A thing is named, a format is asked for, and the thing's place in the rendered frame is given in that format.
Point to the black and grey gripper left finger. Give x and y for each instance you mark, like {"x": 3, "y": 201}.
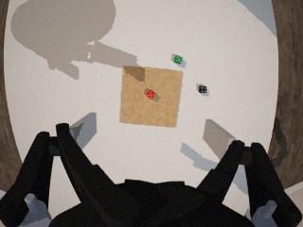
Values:
{"x": 26, "y": 202}

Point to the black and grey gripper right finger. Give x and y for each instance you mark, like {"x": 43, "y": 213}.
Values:
{"x": 267, "y": 197}

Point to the tan square mat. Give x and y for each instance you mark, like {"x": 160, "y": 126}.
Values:
{"x": 137, "y": 108}

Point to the red die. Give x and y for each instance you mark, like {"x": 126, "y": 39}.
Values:
{"x": 150, "y": 94}

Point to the black die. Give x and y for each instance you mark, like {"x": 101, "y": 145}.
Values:
{"x": 202, "y": 89}

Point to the green die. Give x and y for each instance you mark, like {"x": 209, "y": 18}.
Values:
{"x": 178, "y": 59}

